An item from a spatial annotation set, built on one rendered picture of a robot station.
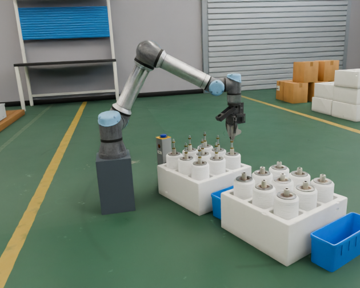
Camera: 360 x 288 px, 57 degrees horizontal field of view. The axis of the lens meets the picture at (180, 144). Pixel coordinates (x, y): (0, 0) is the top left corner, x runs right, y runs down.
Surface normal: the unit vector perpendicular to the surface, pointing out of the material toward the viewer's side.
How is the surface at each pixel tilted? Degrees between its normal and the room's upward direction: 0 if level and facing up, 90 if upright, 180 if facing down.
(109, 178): 90
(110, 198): 90
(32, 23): 90
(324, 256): 92
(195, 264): 0
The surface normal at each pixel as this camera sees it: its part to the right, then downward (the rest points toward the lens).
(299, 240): 0.56, 0.19
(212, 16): 0.21, 0.25
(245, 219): -0.83, 0.18
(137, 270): -0.04, -0.96
